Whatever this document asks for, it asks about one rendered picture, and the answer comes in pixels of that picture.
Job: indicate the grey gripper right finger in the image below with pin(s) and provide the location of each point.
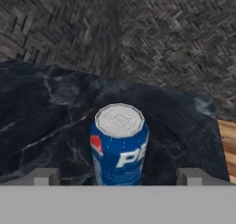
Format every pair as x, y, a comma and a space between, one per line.
192, 176

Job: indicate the blue soda can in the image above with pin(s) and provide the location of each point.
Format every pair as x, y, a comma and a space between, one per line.
118, 154

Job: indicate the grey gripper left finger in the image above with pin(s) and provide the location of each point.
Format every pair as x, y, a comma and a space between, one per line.
43, 176

